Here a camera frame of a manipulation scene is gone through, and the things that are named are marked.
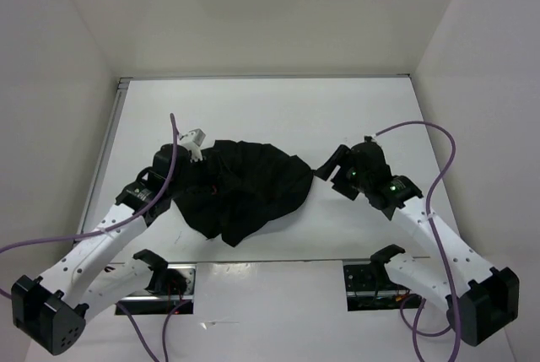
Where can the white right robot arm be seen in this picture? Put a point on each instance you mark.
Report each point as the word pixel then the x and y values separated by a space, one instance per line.
pixel 478 298

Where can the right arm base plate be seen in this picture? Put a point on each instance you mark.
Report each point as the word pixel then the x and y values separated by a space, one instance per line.
pixel 367 290

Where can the black pleated skirt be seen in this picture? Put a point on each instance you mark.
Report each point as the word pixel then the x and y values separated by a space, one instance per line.
pixel 238 188

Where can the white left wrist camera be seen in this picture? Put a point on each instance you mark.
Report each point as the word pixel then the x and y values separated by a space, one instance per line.
pixel 194 142

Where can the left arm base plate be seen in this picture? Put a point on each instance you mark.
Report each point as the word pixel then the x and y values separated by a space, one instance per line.
pixel 179 289

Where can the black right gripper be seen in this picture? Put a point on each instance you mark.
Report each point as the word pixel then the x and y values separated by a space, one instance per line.
pixel 338 156

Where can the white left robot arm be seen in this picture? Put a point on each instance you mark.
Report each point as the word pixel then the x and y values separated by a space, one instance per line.
pixel 54 308

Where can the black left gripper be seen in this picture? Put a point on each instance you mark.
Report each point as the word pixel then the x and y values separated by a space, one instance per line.
pixel 201 165

